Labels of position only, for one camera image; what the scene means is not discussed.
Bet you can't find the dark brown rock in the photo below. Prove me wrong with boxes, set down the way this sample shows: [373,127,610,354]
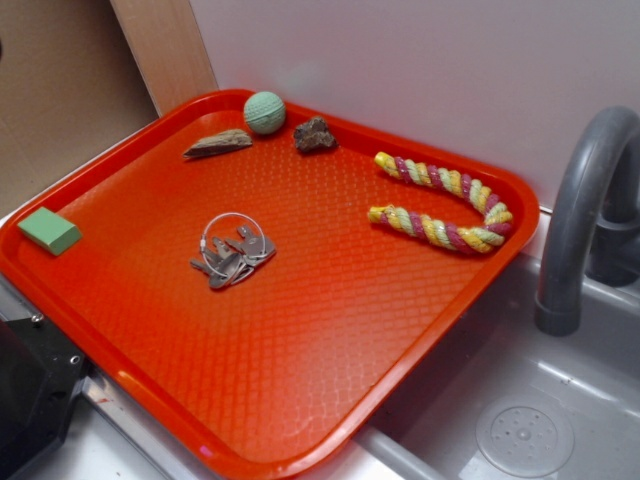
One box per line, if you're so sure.
[293,116,339,153]

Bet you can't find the silver keys on ring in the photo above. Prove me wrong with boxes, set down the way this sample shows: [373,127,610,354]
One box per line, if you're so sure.
[189,212,277,290]

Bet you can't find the light wooden board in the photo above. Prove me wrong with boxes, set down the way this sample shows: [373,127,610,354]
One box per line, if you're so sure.
[111,0,219,115]

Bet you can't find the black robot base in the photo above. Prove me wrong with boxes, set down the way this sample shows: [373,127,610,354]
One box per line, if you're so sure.
[1,314,88,479]

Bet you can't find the grey plastic sink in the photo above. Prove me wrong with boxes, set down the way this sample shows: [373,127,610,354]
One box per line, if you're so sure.
[357,255,639,479]

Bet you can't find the multicolour twisted rope toy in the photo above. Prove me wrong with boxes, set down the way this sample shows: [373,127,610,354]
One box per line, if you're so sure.
[367,152,513,255]

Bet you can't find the orange plastic tray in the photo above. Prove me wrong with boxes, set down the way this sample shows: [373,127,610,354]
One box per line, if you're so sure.
[1,90,539,479]

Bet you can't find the green rectangular block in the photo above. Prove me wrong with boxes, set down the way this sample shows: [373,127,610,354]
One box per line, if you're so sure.
[18,207,82,256]

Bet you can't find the green textured ball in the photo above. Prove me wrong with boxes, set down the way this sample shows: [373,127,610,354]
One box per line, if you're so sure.
[243,91,286,135]

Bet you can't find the grey plastic faucet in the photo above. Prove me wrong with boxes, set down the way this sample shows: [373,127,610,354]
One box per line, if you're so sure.
[535,106,639,336]

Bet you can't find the brown wood piece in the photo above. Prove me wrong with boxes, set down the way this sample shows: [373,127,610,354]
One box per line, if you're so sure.
[183,129,253,159]

